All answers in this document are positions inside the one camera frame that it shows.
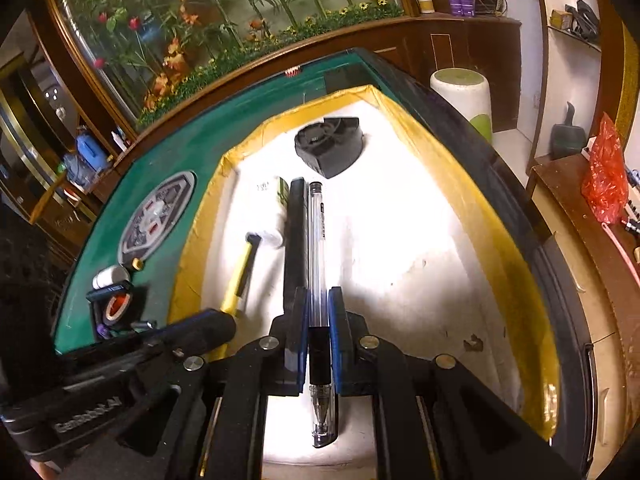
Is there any yellow black marker pen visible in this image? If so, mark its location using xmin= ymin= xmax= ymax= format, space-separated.
xmin=220 ymin=232 xmax=263 ymax=317

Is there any brown wooden side table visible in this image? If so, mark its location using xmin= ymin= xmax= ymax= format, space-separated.
xmin=525 ymin=152 xmax=640 ymax=361

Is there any glass case of artificial flowers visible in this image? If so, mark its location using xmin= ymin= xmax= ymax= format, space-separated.
xmin=42 ymin=0 xmax=416 ymax=131

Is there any yellow rimmed white foam box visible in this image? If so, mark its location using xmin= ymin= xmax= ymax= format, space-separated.
xmin=167 ymin=84 xmax=561 ymax=480

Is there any black tape dispenser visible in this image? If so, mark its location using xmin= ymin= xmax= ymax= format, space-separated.
xmin=294 ymin=116 xmax=365 ymax=179

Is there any clear plastic bottle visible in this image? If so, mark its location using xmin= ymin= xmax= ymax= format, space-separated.
xmin=57 ymin=155 xmax=83 ymax=188

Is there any dark grey dustpan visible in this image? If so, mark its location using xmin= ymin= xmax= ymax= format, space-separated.
xmin=550 ymin=101 xmax=587 ymax=158

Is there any black pouch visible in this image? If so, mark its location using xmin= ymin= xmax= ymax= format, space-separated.
xmin=567 ymin=0 xmax=601 ymax=38

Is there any gold framed wall shelf unit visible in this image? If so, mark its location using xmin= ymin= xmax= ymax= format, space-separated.
xmin=530 ymin=0 xmax=640 ymax=141

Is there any black orange tape roll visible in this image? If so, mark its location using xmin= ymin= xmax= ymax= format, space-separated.
xmin=86 ymin=282 xmax=136 ymax=333

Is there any long black bar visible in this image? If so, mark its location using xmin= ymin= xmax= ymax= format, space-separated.
xmin=282 ymin=177 xmax=310 ymax=312

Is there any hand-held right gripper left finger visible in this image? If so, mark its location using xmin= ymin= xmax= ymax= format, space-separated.
xmin=70 ymin=287 xmax=310 ymax=480

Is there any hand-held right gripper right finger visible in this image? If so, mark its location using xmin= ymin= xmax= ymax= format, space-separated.
xmin=327 ymin=287 xmax=566 ymax=480

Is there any white green cylindrical bin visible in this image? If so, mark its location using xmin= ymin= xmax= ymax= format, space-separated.
xmin=430 ymin=67 xmax=493 ymax=146

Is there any wooden cabinet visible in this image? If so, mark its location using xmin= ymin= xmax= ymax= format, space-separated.
xmin=345 ymin=12 xmax=523 ymax=136

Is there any pink handle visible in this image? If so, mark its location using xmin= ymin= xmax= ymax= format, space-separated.
xmin=602 ymin=222 xmax=640 ymax=286

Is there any round table control panel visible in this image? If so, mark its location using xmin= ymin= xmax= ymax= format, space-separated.
xmin=117 ymin=171 xmax=197 ymax=268

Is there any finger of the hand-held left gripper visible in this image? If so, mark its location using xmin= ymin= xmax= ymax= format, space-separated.
xmin=149 ymin=309 xmax=237 ymax=359

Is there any white plastic bottle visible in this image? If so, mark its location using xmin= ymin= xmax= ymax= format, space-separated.
xmin=92 ymin=266 xmax=132 ymax=291

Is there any red plastic bag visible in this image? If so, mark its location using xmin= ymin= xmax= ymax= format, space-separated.
xmin=580 ymin=112 xmax=630 ymax=225

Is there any clear ballpoint pen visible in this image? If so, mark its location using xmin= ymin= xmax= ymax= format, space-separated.
xmin=306 ymin=181 xmax=340 ymax=448

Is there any white tube green label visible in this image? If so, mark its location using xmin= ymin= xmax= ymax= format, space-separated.
xmin=252 ymin=176 xmax=288 ymax=250

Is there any blue plastic jug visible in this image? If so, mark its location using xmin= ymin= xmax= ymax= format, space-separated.
xmin=75 ymin=132 xmax=108 ymax=181

